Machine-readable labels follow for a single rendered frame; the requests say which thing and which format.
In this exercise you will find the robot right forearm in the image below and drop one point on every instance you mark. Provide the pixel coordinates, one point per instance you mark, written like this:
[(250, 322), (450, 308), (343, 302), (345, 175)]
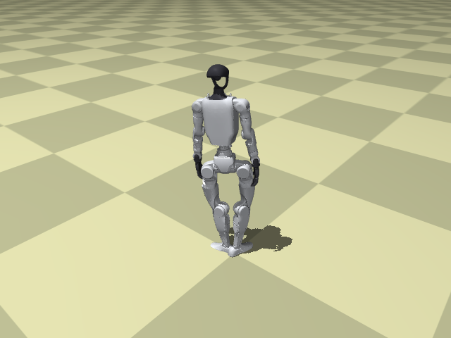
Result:
[(251, 145)]

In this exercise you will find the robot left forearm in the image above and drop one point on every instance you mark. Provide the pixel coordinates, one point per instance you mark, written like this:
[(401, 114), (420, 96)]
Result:
[(197, 146)]

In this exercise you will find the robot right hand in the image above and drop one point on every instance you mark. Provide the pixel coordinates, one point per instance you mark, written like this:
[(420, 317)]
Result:
[(255, 165)]

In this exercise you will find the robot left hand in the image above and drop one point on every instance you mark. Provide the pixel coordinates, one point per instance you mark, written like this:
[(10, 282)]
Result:
[(198, 165)]

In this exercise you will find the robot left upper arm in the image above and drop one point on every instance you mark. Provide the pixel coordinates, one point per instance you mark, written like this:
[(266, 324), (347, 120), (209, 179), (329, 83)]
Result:
[(199, 130)]

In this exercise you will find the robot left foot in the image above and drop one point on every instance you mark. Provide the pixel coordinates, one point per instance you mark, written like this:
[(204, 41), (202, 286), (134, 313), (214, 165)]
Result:
[(219, 246)]

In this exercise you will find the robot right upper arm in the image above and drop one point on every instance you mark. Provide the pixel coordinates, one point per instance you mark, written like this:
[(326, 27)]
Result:
[(242, 106)]

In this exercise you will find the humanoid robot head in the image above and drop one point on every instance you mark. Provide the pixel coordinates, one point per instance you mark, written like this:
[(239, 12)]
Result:
[(216, 72)]

